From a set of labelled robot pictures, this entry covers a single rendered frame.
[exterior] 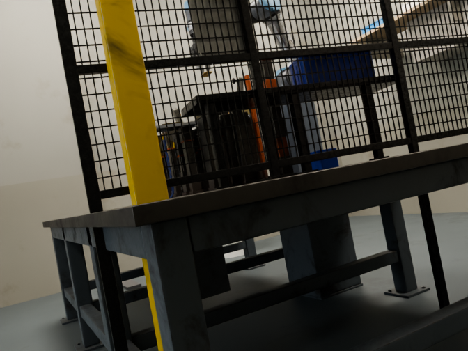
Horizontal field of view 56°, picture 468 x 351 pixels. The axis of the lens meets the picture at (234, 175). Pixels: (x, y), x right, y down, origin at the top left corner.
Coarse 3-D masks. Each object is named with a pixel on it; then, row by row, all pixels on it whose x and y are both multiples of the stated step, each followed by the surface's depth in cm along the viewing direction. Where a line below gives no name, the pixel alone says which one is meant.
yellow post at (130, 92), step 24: (96, 0) 134; (120, 0) 131; (120, 24) 131; (120, 48) 130; (120, 72) 129; (144, 72) 132; (120, 96) 129; (144, 96) 131; (120, 120) 129; (144, 120) 131; (144, 144) 130; (144, 168) 129; (144, 192) 129; (144, 264) 132
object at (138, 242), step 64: (320, 192) 108; (384, 192) 117; (64, 256) 303; (192, 256) 91; (256, 256) 283; (384, 256) 219; (64, 320) 301; (128, 320) 159; (192, 320) 90; (448, 320) 125
